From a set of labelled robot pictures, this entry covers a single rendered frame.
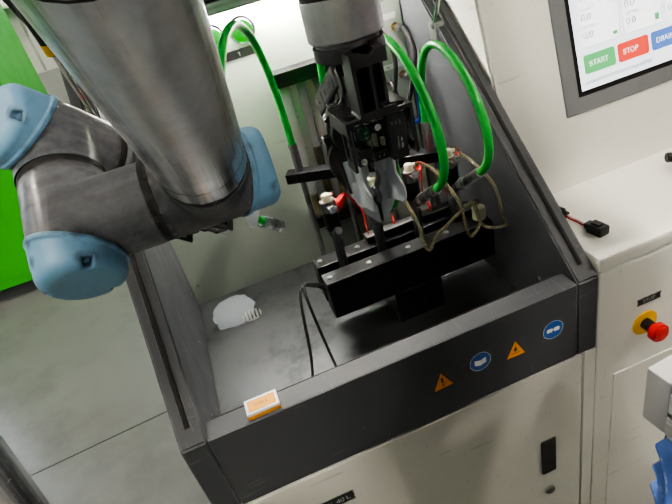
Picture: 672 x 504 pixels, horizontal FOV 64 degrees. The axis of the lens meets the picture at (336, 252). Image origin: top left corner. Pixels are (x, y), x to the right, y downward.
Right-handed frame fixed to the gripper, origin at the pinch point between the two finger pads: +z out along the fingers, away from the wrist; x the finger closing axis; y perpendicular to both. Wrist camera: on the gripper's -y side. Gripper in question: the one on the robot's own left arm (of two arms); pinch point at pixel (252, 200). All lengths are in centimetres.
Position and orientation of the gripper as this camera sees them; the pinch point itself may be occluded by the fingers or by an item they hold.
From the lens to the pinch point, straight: 77.9
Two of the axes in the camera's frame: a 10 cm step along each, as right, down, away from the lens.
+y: 0.9, 9.6, -2.5
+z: 5.0, 1.8, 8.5
